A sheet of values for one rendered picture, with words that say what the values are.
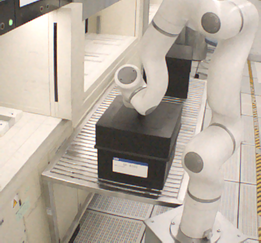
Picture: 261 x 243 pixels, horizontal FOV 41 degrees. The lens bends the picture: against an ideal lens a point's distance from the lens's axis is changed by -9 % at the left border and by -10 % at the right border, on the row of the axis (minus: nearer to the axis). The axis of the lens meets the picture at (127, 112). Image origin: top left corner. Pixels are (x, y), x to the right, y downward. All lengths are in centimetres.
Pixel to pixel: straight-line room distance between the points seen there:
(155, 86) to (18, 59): 81
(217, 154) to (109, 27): 220
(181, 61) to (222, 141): 116
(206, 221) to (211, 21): 67
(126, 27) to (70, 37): 150
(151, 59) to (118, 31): 196
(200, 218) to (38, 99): 96
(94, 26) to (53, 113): 149
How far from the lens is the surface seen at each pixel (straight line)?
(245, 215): 261
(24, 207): 154
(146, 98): 115
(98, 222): 241
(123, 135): 138
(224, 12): 87
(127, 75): 118
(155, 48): 109
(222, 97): 99
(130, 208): 253
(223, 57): 98
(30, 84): 176
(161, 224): 135
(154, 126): 140
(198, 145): 102
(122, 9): 301
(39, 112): 180
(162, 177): 145
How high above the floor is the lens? 170
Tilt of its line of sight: 28 degrees down
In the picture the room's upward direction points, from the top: 3 degrees clockwise
